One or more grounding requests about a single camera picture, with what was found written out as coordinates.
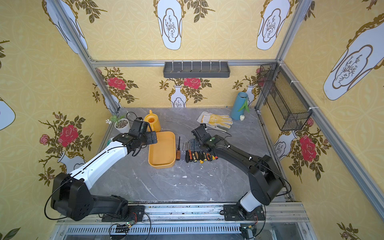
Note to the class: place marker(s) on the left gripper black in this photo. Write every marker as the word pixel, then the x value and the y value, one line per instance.
pixel 151 138

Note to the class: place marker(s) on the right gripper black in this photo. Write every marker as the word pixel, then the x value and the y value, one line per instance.
pixel 199 132

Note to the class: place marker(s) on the yellow storage box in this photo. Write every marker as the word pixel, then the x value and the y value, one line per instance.
pixel 162 155

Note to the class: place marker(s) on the black yellow cap screwdriver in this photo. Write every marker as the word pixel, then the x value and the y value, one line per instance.
pixel 201 157

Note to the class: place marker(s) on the orange handled screwdriver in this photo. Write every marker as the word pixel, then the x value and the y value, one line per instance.
pixel 190 152

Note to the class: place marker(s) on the clear handle screwdriver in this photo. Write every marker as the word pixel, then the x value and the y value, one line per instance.
pixel 183 152

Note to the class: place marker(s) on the black ribbed handle screwdriver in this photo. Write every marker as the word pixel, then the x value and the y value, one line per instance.
pixel 187 155

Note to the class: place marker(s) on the orange grip black shaft screwdriver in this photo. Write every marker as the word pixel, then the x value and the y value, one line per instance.
pixel 178 151

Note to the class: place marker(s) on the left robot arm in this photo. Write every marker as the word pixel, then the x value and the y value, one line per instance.
pixel 71 195

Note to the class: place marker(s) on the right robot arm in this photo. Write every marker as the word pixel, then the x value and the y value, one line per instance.
pixel 265 179

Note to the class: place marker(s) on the yellow watering can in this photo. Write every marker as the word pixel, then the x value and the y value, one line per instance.
pixel 154 122

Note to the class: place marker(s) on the yellow white work glove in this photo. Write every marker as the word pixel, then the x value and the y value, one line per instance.
pixel 214 121

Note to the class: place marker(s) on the white potted plant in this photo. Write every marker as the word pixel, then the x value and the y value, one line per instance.
pixel 120 123

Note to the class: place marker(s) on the teal vase with flower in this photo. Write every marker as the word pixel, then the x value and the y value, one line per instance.
pixel 240 106

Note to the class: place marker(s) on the grey wall shelf rack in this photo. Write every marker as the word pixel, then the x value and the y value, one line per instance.
pixel 196 69

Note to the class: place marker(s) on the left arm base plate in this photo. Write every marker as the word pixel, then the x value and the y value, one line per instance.
pixel 128 213

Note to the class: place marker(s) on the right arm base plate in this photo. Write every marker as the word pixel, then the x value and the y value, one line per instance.
pixel 238 213

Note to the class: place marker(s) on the black wire mesh basket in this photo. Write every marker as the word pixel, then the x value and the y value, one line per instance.
pixel 288 106

